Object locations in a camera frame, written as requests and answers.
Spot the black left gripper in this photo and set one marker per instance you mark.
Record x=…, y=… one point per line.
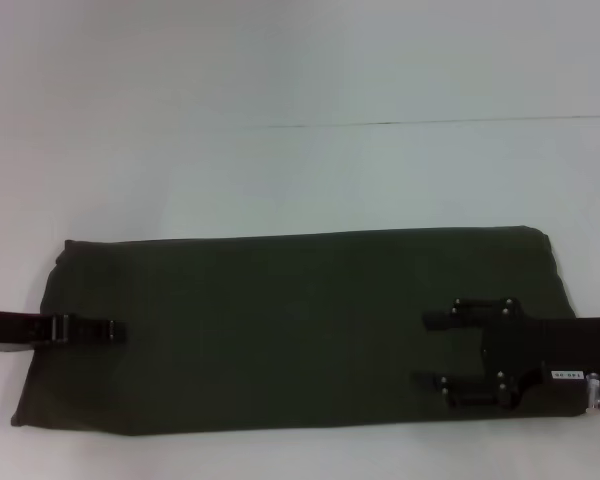
x=15, y=330

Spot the dark green printed t-shirt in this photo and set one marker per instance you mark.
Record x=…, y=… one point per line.
x=280, y=340

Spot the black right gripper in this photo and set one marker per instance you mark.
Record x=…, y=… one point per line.
x=550, y=350

